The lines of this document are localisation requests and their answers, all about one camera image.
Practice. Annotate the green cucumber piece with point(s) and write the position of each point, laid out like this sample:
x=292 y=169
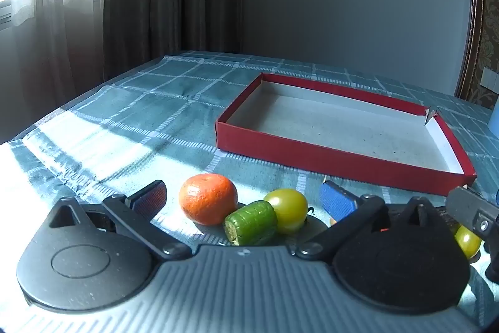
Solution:
x=252 y=222

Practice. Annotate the sheer white curtain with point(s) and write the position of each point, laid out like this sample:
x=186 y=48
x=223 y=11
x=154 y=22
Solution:
x=58 y=24

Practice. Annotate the dark wooden frame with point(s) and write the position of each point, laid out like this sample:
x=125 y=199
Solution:
x=473 y=5

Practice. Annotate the teal checkered tablecloth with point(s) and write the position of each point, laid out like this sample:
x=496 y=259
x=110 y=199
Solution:
x=136 y=103

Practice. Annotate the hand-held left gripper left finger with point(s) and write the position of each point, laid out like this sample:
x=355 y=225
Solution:
x=150 y=197

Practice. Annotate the window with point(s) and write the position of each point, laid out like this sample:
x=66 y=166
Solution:
x=11 y=11

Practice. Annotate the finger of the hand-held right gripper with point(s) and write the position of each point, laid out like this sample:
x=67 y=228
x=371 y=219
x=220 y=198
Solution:
x=493 y=259
x=473 y=209

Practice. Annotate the yellow-green tomato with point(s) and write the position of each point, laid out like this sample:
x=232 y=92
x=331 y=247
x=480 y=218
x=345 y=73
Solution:
x=467 y=244
x=289 y=209

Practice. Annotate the shallow red cardboard box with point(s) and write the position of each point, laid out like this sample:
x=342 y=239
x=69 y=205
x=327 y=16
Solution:
x=343 y=126

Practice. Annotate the orange mandarin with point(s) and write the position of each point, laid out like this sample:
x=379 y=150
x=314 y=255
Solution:
x=208 y=199

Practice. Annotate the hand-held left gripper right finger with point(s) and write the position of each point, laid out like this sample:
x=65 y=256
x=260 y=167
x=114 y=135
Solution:
x=336 y=202

